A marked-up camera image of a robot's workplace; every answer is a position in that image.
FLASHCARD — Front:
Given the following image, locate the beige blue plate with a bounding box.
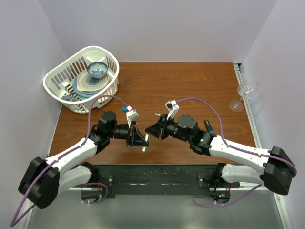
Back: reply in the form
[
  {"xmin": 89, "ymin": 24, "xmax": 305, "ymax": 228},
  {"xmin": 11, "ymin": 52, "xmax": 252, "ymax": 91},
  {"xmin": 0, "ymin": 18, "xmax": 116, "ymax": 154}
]
[{"xmin": 77, "ymin": 71, "xmax": 109, "ymax": 92}]

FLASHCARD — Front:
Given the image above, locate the black blue highlighter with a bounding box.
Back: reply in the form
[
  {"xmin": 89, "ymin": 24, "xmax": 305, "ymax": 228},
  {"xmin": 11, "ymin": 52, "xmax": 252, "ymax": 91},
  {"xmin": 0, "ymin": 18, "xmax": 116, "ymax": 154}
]
[{"xmin": 204, "ymin": 120, "xmax": 214, "ymax": 133}]

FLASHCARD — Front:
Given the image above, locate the clear wine glass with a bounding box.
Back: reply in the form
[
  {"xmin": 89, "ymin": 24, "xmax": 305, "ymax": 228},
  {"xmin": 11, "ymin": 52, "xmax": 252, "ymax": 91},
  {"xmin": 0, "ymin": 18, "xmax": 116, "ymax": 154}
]
[{"xmin": 229, "ymin": 79, "xmax": 259, "ymax": 112}]

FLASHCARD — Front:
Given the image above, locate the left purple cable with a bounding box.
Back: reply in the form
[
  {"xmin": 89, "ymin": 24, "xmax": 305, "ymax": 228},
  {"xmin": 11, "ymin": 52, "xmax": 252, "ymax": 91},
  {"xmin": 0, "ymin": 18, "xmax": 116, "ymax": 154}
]
[{"xmin": 10, "ymin": 94, "xmax": 129, "ymax": 227}]

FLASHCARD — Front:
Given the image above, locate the blue patterned bowl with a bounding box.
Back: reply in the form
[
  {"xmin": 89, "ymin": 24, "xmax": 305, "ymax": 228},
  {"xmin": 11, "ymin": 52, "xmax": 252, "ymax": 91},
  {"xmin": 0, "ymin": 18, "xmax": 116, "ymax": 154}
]
[{"xmin": 87, "ymin": 62, "xmax": 108, "ymax": 79}]

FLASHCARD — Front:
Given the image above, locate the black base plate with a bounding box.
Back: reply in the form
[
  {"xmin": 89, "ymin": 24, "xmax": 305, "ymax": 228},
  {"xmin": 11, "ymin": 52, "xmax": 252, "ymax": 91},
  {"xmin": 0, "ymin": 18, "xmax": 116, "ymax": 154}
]
[{"xmin": 89, "ymin": 164, "xmax": 240, "ymax": 200}]

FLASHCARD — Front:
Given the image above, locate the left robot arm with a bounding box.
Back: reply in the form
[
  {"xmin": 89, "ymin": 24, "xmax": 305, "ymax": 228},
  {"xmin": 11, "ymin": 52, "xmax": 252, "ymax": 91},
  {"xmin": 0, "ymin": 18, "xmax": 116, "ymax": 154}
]
[{"xmin": 18, "ymin": 110, "xmax": 149, "ymax": 209}]

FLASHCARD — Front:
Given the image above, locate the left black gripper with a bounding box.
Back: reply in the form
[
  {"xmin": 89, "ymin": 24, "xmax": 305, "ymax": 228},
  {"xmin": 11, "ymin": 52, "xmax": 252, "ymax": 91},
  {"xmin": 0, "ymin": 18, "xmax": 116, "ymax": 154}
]
[{"xmin": 107, "ymin": 119, "xmax": 149, "ymax": 146}]

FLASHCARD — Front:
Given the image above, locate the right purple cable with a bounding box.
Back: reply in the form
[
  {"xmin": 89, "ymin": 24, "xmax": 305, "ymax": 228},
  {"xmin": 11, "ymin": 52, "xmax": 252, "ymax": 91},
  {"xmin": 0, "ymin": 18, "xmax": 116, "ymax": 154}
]
[{"xmin": 177, "ymin": 97, "xmax": 298, "ymax": 209}]

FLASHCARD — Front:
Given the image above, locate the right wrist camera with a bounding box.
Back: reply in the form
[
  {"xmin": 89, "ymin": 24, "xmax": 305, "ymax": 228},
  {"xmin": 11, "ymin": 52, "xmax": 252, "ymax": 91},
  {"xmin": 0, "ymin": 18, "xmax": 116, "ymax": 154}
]
[{"xmin": 165, "ymin": 100, "xmax": 180, "ymax": 120}]

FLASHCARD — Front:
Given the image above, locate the light blue plate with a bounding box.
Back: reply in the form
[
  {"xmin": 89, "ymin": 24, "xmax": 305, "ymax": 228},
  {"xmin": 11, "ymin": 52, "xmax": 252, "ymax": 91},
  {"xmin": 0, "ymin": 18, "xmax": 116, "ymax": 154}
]
[{"xmin": 72, "ymin": 77, "xmax": 100, "ymax": 100}]

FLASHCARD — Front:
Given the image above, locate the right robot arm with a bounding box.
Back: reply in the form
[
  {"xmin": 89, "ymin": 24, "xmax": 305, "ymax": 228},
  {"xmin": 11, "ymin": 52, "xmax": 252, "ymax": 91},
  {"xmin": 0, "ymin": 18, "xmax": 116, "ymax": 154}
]
[{"xmin": 145, "ymin": 115, "xmax": 296, "ymax": 195}]

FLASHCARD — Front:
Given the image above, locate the white pen dark green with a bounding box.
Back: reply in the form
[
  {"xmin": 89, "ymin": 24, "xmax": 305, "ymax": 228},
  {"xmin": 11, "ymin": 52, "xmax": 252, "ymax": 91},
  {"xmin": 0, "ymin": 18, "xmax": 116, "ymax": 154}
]
[{"xmin": 142, "ymin": 133, "xmax": 149, "ymax": 152}]

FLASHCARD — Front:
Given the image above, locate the purple cable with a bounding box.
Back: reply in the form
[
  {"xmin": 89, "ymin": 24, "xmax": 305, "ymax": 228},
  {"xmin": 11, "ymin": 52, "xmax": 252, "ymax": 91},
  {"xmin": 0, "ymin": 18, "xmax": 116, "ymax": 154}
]
[
  {"xmin": 10, "ymin": 94, "xmax": 129, "ymax": 227},
  {"xmin": 177, "ymin": 97, "xmax": 298, "ymax": 209}
]

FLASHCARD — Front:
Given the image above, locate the white plastic basket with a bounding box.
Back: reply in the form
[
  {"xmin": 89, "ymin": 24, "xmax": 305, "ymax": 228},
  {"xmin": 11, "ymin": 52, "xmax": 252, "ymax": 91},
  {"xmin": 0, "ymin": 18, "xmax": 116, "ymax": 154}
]
[{"xmin": 42, "ymin": 46, "xmax": 120, "ymax": 114}]

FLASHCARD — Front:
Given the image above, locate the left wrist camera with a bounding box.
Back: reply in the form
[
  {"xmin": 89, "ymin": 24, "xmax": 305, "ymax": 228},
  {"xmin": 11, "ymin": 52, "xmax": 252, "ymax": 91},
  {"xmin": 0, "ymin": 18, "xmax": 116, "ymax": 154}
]
[{"xmin": 126, "ymin": 105, "xmax": 139, "ymax": 127}]

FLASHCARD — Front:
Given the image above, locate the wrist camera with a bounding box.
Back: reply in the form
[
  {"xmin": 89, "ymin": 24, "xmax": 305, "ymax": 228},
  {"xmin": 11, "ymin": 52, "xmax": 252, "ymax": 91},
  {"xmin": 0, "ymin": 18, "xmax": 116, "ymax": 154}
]
[
  {"xmin": 165, "ymin": 100, "xmax": 180, "ymax": 120},
  {"xmin": 126, "ymin": 105, "xmax": 139, "ymax": 127}
]

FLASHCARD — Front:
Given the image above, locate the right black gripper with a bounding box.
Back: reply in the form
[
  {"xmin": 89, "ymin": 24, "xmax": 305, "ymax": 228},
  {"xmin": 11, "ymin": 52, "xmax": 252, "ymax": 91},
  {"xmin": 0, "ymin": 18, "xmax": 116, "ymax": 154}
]
[{"xmin": 144, "ymin": 116, "xmax": 191, "ymax": 145}]

